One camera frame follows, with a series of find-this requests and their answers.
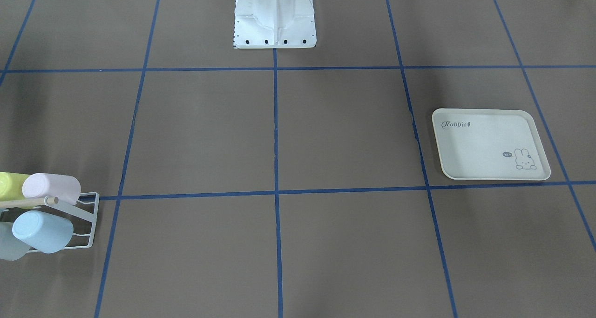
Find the pink cup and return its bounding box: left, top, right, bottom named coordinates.
left=22, top=172, right=81, bottom=205

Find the blue cup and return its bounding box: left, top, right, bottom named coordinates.
left=12, top=210, right=73, bottom=254

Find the yellow cup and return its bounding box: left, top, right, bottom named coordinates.
left=0, top=172, right=30, bottom=202

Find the grey cup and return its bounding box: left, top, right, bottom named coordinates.
left=0, top=221, right=31, bottom=261

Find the beige plastic tray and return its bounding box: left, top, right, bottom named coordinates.
left=432, top=108, right=551, bottom=182

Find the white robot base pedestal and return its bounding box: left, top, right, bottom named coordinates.
left=233, top=0, right=317, bottom=49

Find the white wire cup rack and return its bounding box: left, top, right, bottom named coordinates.
left=1, top=191, right=100, bottom=253

